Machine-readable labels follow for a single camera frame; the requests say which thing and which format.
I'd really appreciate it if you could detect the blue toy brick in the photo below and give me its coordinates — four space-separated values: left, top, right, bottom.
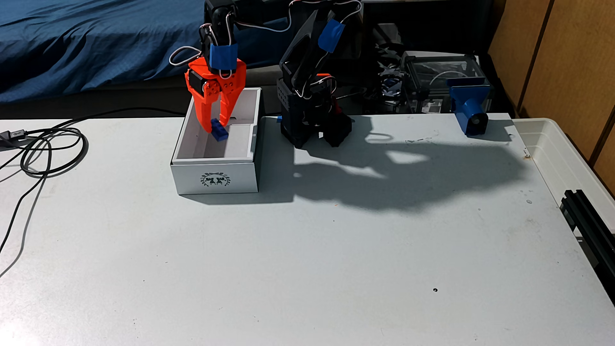
210 119 229 142

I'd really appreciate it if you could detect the white cardboard box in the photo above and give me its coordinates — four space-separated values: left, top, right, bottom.
170 87 263 196

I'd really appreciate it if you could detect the blue bed sheet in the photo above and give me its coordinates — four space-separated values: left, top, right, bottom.
0 0 294 104

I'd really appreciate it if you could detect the white plastic bin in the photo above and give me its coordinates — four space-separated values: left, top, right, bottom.
512 118 615 231

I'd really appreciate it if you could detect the wooden cabinet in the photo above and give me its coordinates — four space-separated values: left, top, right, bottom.
488 0 615 195

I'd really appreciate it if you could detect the black aluminium extrusion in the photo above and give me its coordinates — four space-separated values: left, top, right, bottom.
560 190 615 303

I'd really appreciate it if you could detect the black cable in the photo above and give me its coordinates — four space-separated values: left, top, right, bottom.
0 107 185 279

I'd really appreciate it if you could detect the black clear enclosure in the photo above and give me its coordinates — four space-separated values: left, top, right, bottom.
401 50 487 114

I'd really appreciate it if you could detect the blue printed clamp mount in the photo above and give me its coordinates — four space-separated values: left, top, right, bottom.
448 77 492 136

